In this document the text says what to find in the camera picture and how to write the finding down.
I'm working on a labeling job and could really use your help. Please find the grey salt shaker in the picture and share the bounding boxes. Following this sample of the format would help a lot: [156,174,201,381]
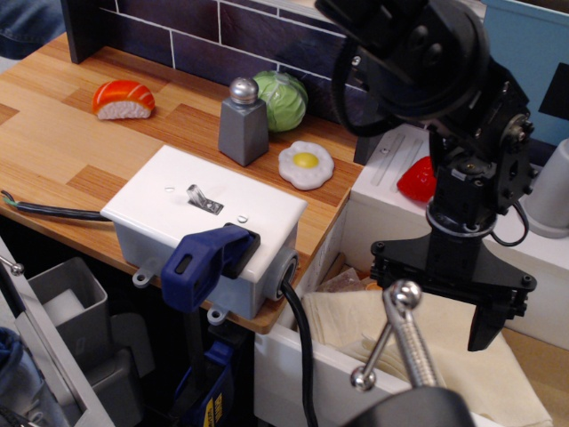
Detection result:
[218,77,268,166]

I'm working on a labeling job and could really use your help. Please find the light blue box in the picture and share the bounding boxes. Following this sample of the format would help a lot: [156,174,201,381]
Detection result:
[484,1,568,145]

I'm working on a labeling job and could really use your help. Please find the green toy cabbage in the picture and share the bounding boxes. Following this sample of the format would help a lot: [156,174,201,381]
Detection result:
[253,70,309,133]

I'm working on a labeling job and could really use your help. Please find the white light switch box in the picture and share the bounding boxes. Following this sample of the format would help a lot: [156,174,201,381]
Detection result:
[100,144,309,321]

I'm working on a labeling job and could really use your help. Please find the toy salmon sushi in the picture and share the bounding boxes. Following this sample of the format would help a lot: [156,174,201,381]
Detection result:
[92,80,156,120]

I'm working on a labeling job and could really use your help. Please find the black cable left stub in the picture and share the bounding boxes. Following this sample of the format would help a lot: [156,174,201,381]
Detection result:
[0,189,112,222]

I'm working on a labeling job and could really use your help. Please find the blue bar clamp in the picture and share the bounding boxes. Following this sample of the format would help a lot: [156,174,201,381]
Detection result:
[160,223,260,426]

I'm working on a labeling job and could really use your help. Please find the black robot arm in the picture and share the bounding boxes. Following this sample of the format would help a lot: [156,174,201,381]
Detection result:
[316,1,537,351]

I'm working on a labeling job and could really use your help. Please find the red toy strawberry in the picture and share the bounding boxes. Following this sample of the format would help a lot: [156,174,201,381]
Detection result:
[397,156,437,203]

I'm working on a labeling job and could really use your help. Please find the black power cable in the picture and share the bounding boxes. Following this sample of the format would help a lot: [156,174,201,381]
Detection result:
[279,279,319,427]

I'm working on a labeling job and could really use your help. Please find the grey metal bin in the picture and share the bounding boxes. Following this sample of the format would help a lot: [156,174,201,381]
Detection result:
[28,257,144,426]

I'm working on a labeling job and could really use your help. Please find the cream folded cloth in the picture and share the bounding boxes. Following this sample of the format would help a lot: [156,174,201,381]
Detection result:
[302,290,553,426]

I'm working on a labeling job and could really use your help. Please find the clear toggle switch lever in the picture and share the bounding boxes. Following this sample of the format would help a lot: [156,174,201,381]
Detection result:
[187,184,215,213]

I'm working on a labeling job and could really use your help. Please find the grey cylinder cup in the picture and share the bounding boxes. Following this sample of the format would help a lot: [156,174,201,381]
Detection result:
[523,139,568,238]

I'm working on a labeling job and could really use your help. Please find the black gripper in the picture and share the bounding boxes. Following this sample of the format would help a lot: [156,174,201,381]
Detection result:
[371,230,537,351]

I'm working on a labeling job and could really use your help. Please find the toy fried egg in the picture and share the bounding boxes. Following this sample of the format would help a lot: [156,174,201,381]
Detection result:
[278,141,334,190]

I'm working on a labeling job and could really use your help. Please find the metal clamp screw handle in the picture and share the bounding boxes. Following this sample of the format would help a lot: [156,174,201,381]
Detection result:
[350,279,445,392]

